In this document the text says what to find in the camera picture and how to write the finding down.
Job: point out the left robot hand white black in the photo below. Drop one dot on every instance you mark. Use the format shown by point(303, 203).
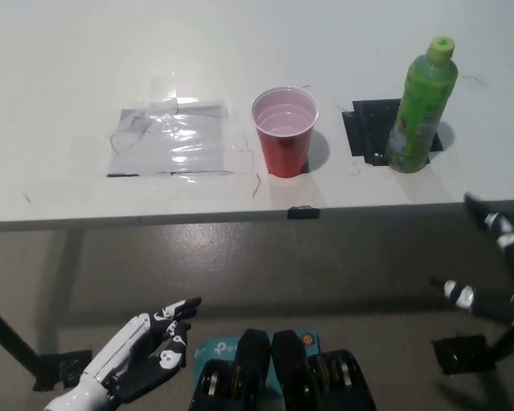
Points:
point(128, 347)

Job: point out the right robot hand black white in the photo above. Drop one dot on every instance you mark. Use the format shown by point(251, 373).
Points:
point(507, 246)

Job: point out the green plastic bottle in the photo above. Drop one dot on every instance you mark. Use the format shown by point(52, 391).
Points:
point(417, 115)

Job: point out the red plastic cup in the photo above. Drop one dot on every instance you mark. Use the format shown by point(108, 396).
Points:
point(286, 150)

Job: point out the teal router box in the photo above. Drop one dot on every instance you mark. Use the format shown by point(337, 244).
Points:
point(216, 349)

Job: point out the black table leg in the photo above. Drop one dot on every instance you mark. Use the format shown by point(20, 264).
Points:
point(13, 338)

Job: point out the large black tape patch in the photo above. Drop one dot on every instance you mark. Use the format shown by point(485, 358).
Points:
point(368, 128)

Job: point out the taped clear plastic sheet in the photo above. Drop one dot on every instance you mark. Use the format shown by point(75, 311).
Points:
point(167, 141)

